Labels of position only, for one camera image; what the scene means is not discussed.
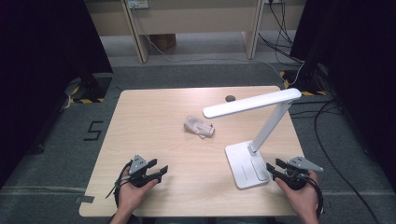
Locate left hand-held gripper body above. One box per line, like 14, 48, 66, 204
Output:
128, 154, 163, 189

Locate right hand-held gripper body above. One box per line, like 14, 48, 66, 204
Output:
279, 156, 325, 191

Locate white desk lamp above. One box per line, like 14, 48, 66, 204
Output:
203, 88, 303, 190

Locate person's left hand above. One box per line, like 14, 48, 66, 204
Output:
117, 166, 159, 217

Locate person's right hand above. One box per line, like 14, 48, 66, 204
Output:
274, 169, 320, 223

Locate grey tape piece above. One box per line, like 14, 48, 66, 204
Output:
75, 195, 95, 205

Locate black stand base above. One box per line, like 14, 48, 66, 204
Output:
73, 73, 113, 104

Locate black curtain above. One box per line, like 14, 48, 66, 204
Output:
289, 0, 396, 190
0, 0, 114, 189

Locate brown cardboard box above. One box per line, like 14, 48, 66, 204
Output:
148, 33, 177, 52

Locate beige wooden desk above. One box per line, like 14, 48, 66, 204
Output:
83, 0, 307, 64

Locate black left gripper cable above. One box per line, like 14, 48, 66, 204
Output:
105, 160, 134, 208

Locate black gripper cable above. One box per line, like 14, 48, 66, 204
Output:
306, 176, 326, 220
105, 160, 134, 208

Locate long black floor cable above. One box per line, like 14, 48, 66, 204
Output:
313, 99, 381, 224

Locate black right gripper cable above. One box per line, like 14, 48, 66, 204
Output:
306, 176, 326, 220

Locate white floor cable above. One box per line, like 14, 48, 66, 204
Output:
134, 7, 305, 86

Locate bundle of black cables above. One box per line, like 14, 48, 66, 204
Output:
257, 0, 305, 64

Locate white wall socket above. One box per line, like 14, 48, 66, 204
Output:
126, 0, 149, 9

